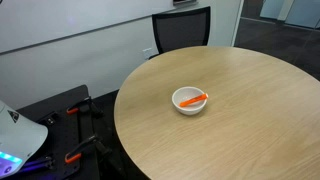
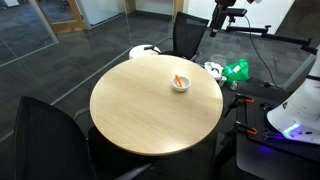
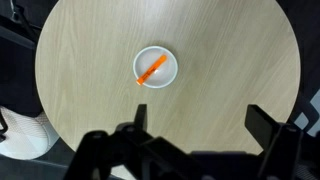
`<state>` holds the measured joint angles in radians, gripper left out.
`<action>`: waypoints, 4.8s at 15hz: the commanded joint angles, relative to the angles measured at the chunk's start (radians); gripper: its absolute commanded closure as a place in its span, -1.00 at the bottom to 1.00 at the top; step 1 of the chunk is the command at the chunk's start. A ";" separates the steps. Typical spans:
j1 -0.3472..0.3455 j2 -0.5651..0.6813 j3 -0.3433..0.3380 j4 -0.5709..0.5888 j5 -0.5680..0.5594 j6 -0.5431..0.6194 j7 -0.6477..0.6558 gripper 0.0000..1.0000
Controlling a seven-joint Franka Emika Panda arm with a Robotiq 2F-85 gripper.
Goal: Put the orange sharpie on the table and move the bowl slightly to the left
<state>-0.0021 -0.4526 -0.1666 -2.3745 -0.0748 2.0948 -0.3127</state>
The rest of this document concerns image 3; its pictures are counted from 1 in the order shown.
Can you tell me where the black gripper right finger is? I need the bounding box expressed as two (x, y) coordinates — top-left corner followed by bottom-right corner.
(245, 104), (303, 180)

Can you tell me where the white round stool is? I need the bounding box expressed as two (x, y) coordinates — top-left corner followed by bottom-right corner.
(0, 107), (59, 160)

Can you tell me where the orange sharpie marker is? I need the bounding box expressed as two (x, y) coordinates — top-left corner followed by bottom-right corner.
(136, 55), (167, 85)

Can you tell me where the white ceramic bowl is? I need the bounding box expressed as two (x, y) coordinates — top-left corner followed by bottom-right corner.
(133, 46), (179, 89)

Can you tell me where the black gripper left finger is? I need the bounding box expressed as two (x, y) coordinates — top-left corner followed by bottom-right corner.
(64, 104), (187, 180)

